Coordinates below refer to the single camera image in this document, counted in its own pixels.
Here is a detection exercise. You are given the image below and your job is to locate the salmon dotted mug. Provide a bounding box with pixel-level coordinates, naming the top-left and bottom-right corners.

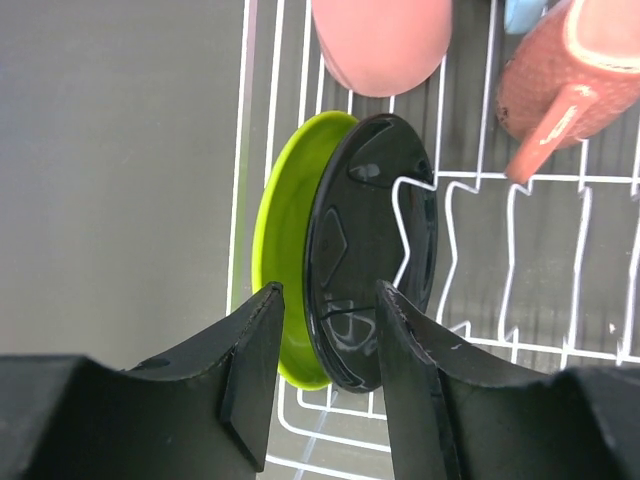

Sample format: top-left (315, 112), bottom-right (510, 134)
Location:
top-left (496, 0), bottom-right (639, 184)

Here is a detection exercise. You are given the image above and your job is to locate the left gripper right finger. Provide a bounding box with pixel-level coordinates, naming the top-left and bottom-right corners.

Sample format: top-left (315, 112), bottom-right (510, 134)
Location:
top-left (376, 281), bottom-right (639, 479)

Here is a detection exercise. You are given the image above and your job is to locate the white wire dish rack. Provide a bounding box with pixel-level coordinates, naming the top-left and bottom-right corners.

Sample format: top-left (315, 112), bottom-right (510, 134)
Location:
top-left (225, 0), bottom-right (640, 480)

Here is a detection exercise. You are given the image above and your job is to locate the black plate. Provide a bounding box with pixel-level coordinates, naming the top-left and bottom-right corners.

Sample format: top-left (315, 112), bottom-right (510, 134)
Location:
top-left (303, 113), bottom-right (438, 394)

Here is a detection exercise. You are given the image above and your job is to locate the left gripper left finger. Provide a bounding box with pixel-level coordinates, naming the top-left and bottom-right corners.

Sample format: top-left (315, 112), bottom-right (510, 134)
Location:
top-left (1, 282), bottom-right (285, 479)

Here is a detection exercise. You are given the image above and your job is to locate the tall pink cup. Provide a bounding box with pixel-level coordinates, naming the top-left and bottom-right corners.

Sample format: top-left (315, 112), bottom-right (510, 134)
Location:
top-left (311, 0), bottom-right (453, 98)

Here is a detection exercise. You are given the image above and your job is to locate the light blue mug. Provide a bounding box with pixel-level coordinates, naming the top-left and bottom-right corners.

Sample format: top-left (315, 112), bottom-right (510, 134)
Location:
top-left (503, 0), bottom-right (548, 35)

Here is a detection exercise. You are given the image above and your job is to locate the lime green plate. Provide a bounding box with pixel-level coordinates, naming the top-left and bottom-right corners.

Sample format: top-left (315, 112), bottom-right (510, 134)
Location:
top-left (251, 110), bottom-right (358, 391)

